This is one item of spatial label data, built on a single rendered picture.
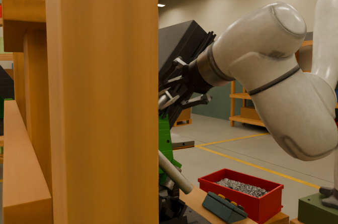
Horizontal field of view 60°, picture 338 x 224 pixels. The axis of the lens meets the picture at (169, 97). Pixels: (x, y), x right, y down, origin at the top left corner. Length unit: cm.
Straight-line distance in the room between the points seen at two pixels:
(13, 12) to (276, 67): 44
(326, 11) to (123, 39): 60
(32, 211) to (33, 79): 32
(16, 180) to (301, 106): 44
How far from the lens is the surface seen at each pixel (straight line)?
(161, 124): 104
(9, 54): 439
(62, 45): 26
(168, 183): 100
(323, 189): 133
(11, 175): 47
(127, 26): 27
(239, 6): 850
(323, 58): 70
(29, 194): 40
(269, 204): 136
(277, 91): 53
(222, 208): 112
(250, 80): 54
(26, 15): 56
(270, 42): 50
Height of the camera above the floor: 142
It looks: 5 degrees down
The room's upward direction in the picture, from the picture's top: straight up
